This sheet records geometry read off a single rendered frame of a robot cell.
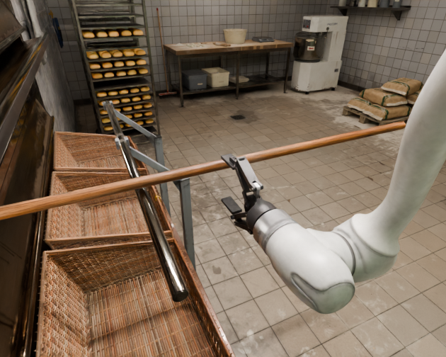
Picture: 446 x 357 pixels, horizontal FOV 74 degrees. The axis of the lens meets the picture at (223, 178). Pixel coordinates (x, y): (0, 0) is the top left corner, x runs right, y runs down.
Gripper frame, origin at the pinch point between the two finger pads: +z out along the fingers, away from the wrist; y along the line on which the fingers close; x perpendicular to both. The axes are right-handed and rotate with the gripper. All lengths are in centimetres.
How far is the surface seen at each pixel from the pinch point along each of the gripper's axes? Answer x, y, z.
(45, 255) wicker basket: -54, 34, 32
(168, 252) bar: -21.8, 1.5, -17.6
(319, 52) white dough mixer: 372, 44, 384
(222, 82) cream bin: 201, 88, 432
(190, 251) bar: 1, 65, 42
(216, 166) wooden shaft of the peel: -0.1, -0.9, 6.8
